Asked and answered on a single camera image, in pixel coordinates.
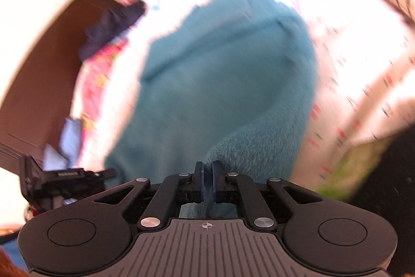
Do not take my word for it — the blue fuzzy flower sweater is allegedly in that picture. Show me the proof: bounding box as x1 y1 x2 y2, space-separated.
104 0 319 219

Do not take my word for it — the light blue cloth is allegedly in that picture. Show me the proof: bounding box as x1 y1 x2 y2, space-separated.
42 117 82 172

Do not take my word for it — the dark wooden headboard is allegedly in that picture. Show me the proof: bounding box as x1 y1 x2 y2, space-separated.
1 0 118 174

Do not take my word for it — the pink cartoon print blanket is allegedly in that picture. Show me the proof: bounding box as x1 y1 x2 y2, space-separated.
81 38 129 133

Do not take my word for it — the dark navy jacket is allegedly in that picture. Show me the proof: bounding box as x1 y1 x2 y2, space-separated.
78 1 146 62

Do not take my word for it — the white cherry print sheet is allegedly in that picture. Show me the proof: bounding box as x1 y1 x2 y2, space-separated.
72 0 414 200

